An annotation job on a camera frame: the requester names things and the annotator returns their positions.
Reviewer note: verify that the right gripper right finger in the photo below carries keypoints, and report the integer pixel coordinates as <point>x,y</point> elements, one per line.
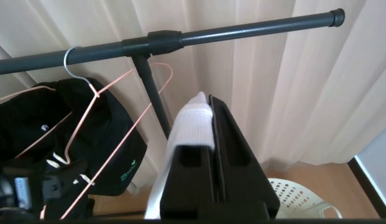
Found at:
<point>251,189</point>

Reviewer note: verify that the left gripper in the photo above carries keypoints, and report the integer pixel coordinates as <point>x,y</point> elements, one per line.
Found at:
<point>23,193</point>

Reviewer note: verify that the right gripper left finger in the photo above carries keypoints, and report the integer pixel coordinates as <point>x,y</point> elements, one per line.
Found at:
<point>186,186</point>

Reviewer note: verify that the white printed garment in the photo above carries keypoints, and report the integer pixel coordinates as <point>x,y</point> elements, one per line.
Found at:
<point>192,124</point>

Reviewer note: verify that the pink clothes hanger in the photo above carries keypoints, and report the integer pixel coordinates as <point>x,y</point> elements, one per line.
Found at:
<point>25,91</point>
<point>118,146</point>

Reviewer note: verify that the black shorts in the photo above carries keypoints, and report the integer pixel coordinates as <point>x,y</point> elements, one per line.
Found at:
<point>102,124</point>

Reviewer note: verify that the white laundry basket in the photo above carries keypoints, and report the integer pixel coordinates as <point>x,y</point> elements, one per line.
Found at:
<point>298,199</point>

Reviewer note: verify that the black clothes rack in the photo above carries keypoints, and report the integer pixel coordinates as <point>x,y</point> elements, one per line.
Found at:
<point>242,29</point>

